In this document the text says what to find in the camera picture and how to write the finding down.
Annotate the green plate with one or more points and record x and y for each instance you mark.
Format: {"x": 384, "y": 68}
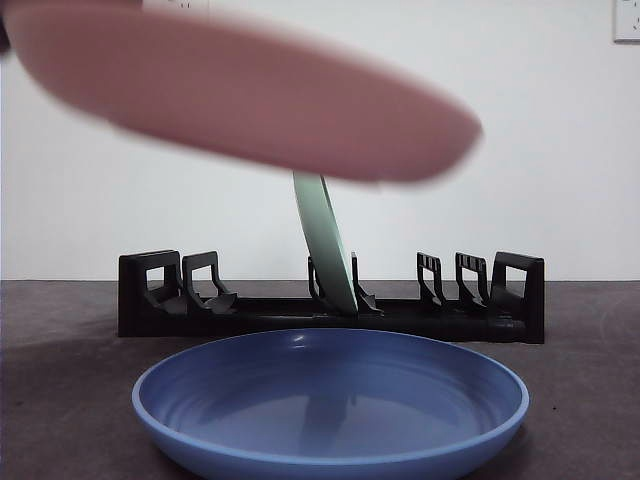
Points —
{"x": 325, "y": 250}

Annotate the pink plate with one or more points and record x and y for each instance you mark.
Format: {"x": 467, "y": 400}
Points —
{"x": 240, "y": 95}

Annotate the blue plate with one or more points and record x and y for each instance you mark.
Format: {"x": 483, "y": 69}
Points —
{"x": 330, "y": 415}

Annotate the black plate rack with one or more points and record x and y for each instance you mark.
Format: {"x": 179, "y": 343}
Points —
{"x": 450, "y": 327}

